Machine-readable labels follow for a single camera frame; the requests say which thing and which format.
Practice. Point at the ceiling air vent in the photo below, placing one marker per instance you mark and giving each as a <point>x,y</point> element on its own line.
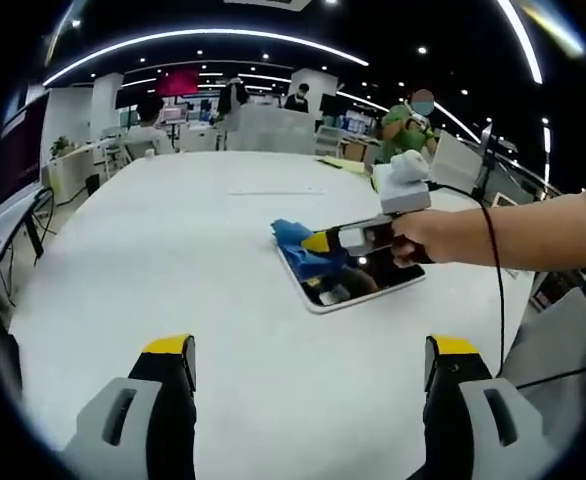
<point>268,3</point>

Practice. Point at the person's right hand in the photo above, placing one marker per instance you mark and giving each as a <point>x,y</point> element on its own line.
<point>418,240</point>

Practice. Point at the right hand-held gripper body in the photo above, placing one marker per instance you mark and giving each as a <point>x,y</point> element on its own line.
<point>405,192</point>

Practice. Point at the white office chair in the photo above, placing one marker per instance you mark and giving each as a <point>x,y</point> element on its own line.
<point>329,141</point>

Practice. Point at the green potted plant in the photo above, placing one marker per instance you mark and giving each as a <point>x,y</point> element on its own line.
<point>62,146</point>

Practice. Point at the white side desk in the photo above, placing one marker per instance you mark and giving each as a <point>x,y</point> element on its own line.
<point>10,220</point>

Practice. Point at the yellow paper sheet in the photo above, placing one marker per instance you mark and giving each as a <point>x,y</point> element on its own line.
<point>340,164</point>

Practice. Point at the white upright board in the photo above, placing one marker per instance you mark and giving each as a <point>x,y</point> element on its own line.
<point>453,157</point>

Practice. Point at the blue cleaning cloth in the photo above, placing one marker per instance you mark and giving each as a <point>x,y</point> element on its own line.
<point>293,235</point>

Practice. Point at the grey desk partition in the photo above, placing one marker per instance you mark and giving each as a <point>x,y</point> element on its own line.
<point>270,131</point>

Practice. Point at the curved ceiling light strip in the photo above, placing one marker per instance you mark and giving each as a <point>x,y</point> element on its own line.
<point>203,35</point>

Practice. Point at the red wall screen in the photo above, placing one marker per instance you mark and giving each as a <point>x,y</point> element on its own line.
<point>177,83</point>

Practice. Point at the person's grey clothing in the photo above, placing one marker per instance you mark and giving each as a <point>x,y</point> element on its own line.
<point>558,350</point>

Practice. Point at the black computer monitor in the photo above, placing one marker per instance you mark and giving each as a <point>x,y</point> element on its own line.
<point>23,145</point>

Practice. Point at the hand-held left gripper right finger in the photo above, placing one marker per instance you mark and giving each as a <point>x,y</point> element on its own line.
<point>478,435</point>

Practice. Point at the white-framed tablet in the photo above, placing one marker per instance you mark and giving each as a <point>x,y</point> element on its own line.
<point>388,280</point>

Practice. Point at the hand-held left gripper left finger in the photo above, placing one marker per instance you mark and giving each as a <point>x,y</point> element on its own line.
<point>140,430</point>

